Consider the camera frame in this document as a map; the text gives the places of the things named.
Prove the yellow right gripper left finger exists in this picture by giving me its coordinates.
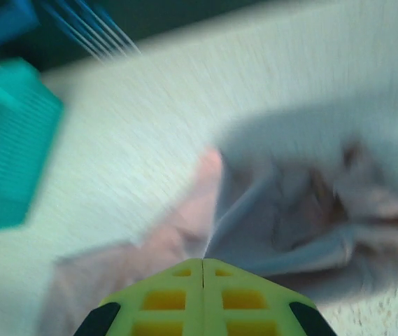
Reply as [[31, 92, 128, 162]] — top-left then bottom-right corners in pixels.
[[74, 258, 204, 336]]

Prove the green plastic basket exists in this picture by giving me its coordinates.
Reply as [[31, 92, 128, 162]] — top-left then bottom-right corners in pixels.
[[0, 57, 65, 234]]

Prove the pink t-shirt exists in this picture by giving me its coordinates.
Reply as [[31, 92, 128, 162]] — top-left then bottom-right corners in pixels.
[[43, 139, 398, 336]]

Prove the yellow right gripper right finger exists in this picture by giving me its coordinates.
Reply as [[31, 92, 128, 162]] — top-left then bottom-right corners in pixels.
[[203, 258, 338, 336]]

